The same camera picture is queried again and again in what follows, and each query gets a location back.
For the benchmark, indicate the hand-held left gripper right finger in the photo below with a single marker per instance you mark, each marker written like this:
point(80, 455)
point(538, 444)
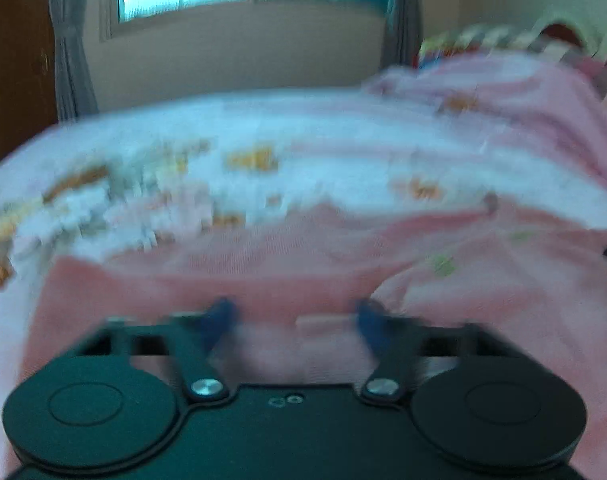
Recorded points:
point(371, 321)

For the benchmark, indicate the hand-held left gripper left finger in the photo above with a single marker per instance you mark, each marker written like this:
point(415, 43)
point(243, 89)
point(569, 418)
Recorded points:
point(219, 316)

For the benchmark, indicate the pink knit garment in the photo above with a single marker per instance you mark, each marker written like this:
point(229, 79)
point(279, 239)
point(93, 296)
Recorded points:
point(283, 270)

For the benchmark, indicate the pink floral blanket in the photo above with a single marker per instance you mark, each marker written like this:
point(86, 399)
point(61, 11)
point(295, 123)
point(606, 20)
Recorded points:
point(513, 105)

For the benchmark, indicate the floral bed sheet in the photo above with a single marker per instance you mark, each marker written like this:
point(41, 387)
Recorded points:
point(293, 125)

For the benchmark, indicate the wooden headboard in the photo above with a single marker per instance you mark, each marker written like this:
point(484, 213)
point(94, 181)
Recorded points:
point(566, 35)

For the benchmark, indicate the colourful patterned pillow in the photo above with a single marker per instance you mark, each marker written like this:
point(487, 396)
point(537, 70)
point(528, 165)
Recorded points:
point(476, 40)

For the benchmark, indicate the grey curtain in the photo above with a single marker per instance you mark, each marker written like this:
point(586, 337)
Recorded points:
point(402, 15)
point(71, 45)

